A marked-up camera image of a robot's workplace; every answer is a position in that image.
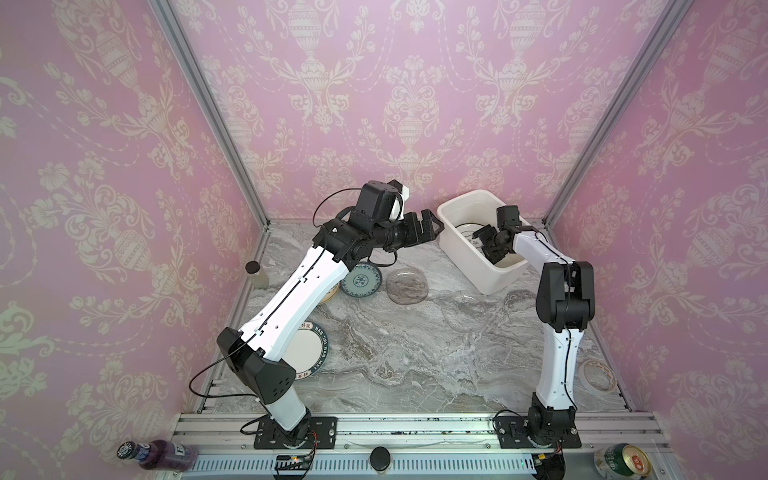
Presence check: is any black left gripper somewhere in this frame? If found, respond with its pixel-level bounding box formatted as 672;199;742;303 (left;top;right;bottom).
371;210;445;254

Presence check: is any white plate black quatrefoil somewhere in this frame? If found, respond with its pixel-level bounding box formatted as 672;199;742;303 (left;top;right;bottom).
456;223;492;251

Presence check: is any teal blue floral plate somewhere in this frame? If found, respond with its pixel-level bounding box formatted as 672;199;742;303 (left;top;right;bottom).
340;263;383;298

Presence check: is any white plate green lettered rim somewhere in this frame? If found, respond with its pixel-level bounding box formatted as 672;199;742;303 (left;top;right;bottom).
282;321;329;380

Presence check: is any cream plate with painted willow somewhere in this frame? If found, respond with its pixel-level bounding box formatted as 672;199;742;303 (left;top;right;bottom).
319;283;340;305

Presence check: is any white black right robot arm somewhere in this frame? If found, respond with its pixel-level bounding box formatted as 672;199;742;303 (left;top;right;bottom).
473;205;596;445

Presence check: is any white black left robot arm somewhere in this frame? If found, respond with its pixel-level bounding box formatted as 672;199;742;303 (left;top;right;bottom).
217;180;444;442

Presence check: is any white plastic bin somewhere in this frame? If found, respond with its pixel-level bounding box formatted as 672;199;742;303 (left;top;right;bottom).
437;189;529;295

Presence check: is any clear glass oval plate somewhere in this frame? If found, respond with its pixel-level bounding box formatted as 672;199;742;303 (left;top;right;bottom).
385;267;430;305

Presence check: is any glass jar with black lid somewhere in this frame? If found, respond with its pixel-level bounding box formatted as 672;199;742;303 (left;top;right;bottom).
244;260;269;290

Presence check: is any black round knob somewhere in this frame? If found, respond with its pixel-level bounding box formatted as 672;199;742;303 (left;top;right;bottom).
369;446;392;474

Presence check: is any green beer can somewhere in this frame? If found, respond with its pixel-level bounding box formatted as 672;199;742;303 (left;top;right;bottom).
594;443;653;480

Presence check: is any purple drink bottle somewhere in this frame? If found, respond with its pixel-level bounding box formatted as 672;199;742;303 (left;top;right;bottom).
116;440;198;472

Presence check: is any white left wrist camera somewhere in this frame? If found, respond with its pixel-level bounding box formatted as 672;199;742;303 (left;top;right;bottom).
388;179;410;221

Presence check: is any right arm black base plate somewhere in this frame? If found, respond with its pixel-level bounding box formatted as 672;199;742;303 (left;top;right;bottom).
491;412;582;450

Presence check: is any aluminium rail frame front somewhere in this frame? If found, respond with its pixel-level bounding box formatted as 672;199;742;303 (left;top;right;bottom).
171;412;684;479

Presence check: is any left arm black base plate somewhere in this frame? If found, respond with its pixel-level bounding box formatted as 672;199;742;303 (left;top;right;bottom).
253;415;338;450

